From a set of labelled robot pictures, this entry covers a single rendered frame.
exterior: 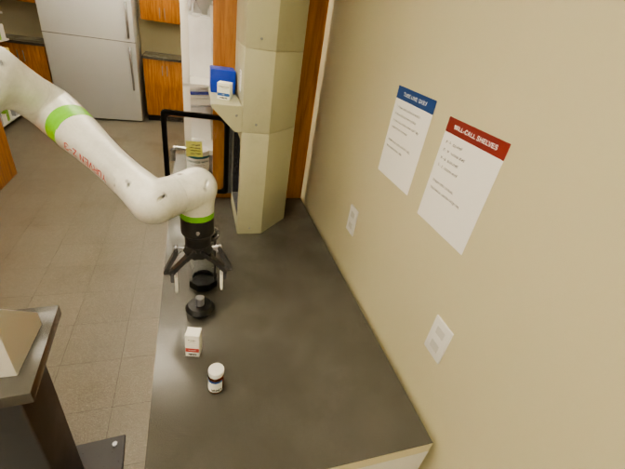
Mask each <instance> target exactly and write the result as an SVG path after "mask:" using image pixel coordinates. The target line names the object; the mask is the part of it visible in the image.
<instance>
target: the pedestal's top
mask: <svg viewBox="0 0 625 469"><path fill-rule="evenodd" d="M14 311H24V312H35V313H38V315H39V318H40V321H41V323H42V325H41V327H40V329H39V331H38V333H37V335H36V337H35V339H34V341H33V344H32V346H31V348H30V350H29V353H28V354H27V356H26V358H25V360H24V362H23V364H22V366H21V368H20V371H19V374H18V375H17V376H10V377H2V378H0V409H2V408H8V407H13V406H17V405H23V404H28V403H33V402H34V400H35V398H36V394H37V391H38V388H39V385H40V381H41V379H42V376H43V373H44V369H45V366H46V363H47V358H48V355H49V352H50V349H51V346H52V342H53V340H54V337H55V334H56V330H57V327H58V324H59V322H60V316H61V311H60V307H59V306H58V305H52V306H44V307H35V308H27V309H18V310H14Z"/></svg>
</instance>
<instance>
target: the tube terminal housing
mask: <svg viewBox="0 0 625 469"><path fill-rule="evenodd" d="M302 59H303V52H275V51H269V50H261V49H255V48H248V47H244V46H243V45H242V44H241V43H240V42H239V41H238V40H237V39H236V47H235V71H236V77H235V93H236V95H237V97H238V99H239V101H240V103H241V105H242V107H243V113H242V132H241V133H239V132H238V135H239V138H240V159H239V174H240V175H239V189H238V203H237V215H236V211H235V206H234V202H233V191H232V193H231V203H232V208H233V217H234V222H235V227H236V232H237V233H238V234H261V233H262V232H264V231H265V230H267V229H268V228H270V227H271V226H273V225H274V224H276V223H277V222H279V221H280V220H281V219H283V218H284V214H285V205H286V191H287V183H288V175H289V168H290V160H291V152H292V144H293V137H294V128H295V121H296V112H297V105H298V97H299V82H300V75H301V67H302ZM240 69H241V70H242V82H241V92H240V90H239V81H240Z"/></svg>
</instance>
